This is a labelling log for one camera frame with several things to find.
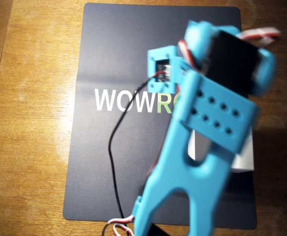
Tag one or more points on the black WOWROBO printed mat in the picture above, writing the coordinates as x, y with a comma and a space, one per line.
108, 37

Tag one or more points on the teal wrist camera box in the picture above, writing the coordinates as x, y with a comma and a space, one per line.
158, 51

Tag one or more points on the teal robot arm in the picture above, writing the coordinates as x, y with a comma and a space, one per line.
202, 177

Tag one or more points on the white paper box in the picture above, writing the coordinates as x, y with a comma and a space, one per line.
244, 162

